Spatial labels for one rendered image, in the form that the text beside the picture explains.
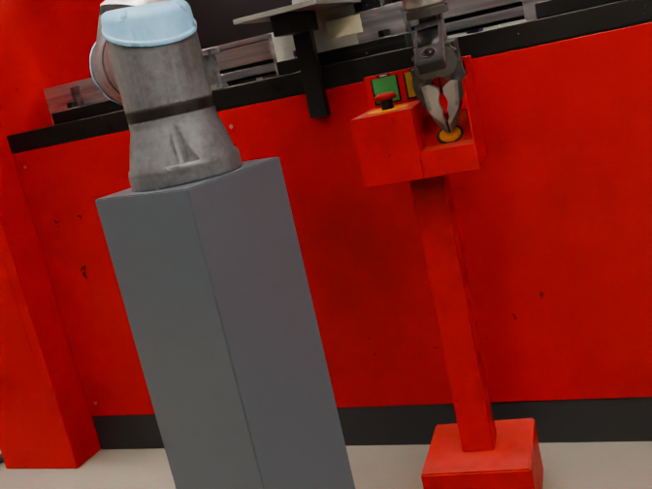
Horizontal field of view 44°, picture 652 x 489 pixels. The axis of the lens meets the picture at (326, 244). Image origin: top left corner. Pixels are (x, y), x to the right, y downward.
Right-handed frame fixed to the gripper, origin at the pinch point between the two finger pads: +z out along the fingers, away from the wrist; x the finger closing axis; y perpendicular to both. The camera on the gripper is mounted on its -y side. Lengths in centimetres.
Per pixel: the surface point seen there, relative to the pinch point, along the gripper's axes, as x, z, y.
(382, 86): 11.8, -7.7, 9.3
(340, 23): 24.5, -19.1, 38.7
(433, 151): 2.3, 2.5, -6.8
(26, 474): 131, 74, 16
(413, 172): 6.1, 5.3, -7.0
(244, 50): 59, -17, 68
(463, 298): 2.8, 30.5, -4.2
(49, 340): 115, 40, 24
